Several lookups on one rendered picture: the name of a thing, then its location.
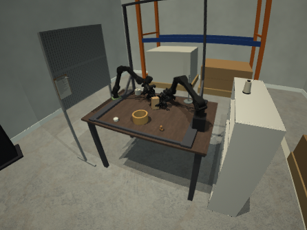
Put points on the black metal gantry frame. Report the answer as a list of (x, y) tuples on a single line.
[(129, 47)]

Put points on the brown cardboard box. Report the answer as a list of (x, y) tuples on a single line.
[(154, 100)]

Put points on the white ruled paper sheet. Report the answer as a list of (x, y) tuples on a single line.
[(63, 88)]

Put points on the dark grey pegboard panel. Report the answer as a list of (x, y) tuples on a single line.
[(85, 79), (68, 47)]

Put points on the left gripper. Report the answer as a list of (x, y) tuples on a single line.
[(162, 102)]

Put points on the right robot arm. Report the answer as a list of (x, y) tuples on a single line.
[(138, 79)]

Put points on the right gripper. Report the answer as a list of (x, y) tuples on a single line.
[(151, 92)]

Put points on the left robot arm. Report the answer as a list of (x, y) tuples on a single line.
[(198, 102)]

